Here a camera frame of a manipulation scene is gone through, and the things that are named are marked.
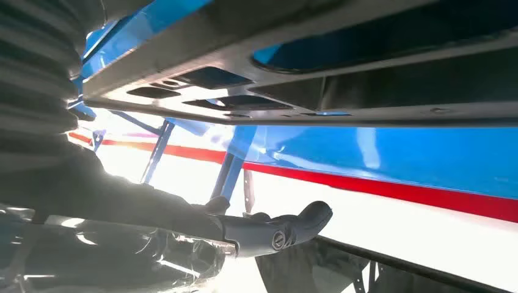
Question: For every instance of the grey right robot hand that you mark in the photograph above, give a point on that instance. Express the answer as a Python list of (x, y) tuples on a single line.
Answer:
[(121, 226)]

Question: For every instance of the blue metal shelf rack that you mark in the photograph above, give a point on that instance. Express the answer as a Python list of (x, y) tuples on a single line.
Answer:
[(404, 161)]

